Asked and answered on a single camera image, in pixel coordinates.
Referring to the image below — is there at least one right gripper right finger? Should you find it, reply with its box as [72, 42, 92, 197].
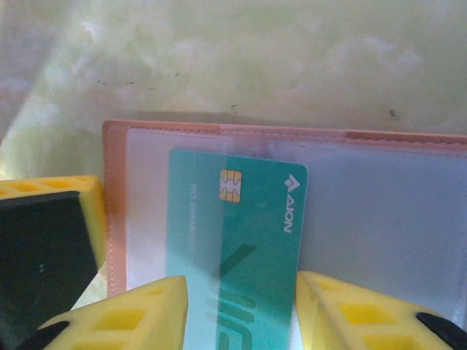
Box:
[295, 270, 467, 350]

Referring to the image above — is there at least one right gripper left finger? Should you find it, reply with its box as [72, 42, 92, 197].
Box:
[21, 275, 189, 350]

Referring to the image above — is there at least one pink leather card holder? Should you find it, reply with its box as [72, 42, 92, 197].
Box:
[101, 119, 467, 329]

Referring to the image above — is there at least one teal credit card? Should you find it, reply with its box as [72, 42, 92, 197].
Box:
[164, 147, 309, 350]

